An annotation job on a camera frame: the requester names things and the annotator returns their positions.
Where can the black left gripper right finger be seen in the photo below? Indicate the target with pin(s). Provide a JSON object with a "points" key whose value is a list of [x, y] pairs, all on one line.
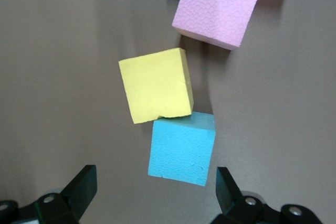
{"points": [[225, 190]]}

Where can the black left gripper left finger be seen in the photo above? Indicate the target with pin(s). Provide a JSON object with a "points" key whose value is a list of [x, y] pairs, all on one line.
{"points": [[81, 190]]}

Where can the blue foam cube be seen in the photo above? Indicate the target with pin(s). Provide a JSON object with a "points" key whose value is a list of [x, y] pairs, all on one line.
{"points": [[181, 153]]}

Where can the yellow foam cube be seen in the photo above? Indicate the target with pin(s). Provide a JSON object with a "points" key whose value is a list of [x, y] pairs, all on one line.
{"points": [[155, 85]]}

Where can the pink foam cube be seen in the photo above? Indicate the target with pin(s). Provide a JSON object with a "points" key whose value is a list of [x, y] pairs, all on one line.
{"points": [[218, 6]]}

